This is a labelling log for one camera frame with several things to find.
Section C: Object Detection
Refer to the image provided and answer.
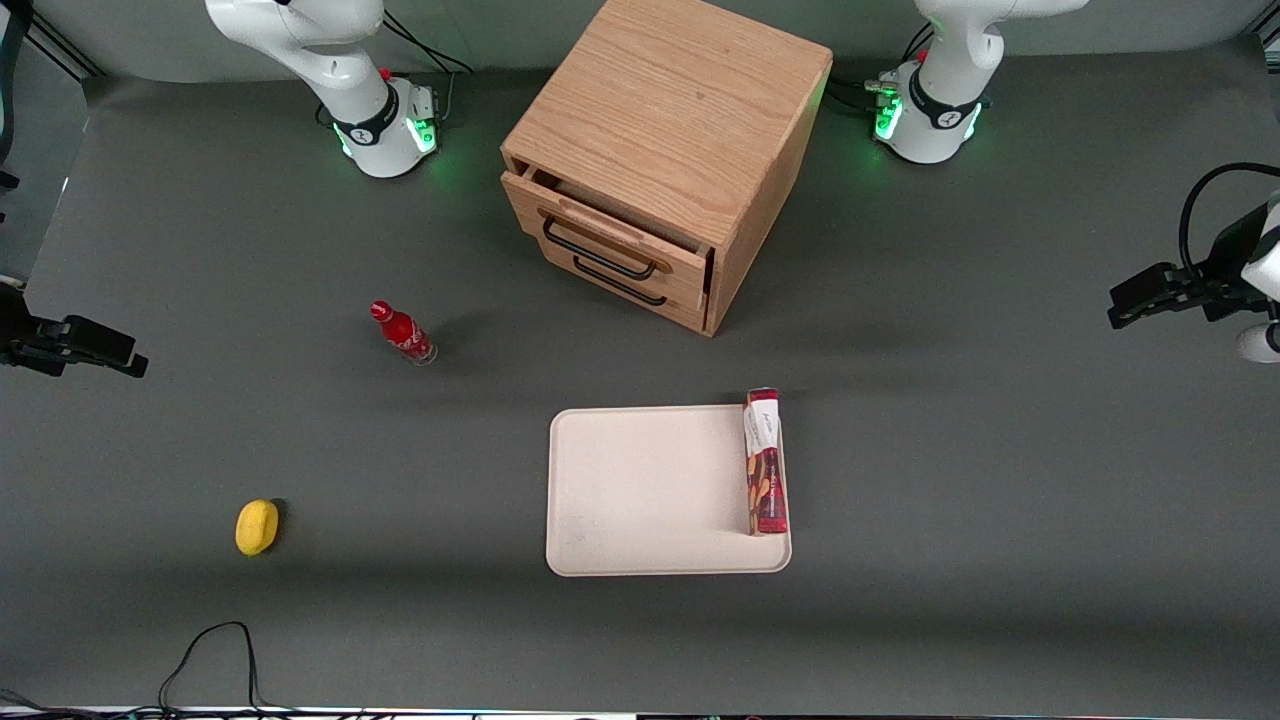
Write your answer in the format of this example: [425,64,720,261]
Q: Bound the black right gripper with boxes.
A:
[0,288,150,379]

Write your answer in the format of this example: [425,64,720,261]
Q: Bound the wooden drawer cabinet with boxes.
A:
[500,0,834,338]

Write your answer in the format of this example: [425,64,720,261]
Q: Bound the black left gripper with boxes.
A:
[1108,203,1271,330]

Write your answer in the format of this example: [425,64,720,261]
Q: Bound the black cables at arm base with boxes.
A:
[383,10,477,126]
[828,10,933,119]

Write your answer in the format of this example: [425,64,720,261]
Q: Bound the wooden drawer with black handle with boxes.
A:
[502,168,714,311]
[545,250,711,336]

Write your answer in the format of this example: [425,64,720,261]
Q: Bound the black looped gripper cable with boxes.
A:
[1179,163,1280,276]

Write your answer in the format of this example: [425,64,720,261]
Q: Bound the black cables at left arm base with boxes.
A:
[828,10,933,119]

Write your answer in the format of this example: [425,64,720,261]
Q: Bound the black hanging strap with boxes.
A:
[0,0,33,193]

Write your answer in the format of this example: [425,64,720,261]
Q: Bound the white rectangular tray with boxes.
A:
[546,404,793,578]

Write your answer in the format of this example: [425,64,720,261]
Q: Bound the yellow lemon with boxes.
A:
[235,499,280,557]

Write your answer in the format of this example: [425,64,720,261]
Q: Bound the thin black looped cable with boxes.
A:
[158,621,273,715]

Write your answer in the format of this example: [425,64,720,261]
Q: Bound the red tartan shortbread cookie box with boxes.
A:
[743,387,790,537]

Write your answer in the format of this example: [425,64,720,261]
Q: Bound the red cola bottle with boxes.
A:
[369,300,438,367]

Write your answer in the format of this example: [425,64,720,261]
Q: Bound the black cables at right arm base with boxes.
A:
[383,10,477,126]

